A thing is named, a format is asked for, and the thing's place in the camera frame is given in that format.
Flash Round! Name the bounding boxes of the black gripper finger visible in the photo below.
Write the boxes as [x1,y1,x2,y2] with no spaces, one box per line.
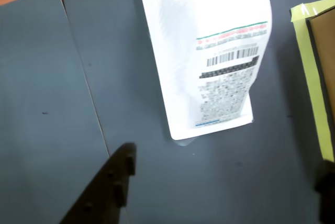
[314,159,335,224]
[59,142,138,224]

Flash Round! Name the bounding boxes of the white sandwich package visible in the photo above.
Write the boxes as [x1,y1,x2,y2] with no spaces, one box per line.
[136,0,273,148]

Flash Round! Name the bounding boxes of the brown cardboard box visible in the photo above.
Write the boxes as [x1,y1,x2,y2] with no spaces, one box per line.
[305,8,335,162]

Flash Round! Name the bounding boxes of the dark gray table mat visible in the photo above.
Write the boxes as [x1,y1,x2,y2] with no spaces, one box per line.
[62,0,335,224]
[0,0,110,224]

